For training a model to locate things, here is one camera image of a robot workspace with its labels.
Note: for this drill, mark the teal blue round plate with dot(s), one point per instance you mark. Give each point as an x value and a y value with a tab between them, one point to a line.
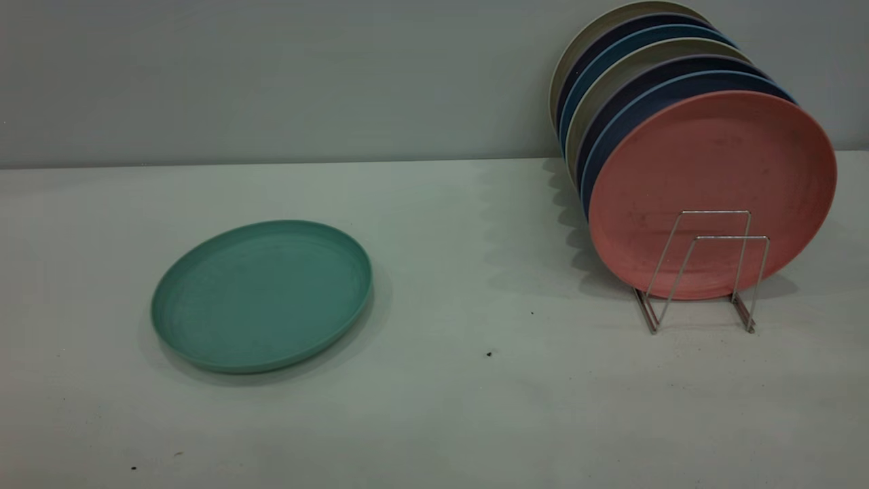
645	35

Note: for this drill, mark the green round plate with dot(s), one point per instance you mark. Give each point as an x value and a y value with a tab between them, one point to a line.
261	295

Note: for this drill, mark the pink round plate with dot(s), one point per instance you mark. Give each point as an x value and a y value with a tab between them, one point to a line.
713	163

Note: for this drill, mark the beige round plate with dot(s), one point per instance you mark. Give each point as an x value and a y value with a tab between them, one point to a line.
652	54
611	22

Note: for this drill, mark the dark purple round plate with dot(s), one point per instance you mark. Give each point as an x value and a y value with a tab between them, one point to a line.
679	68

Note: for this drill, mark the dark navy round plate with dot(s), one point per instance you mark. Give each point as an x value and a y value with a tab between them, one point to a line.
631	27

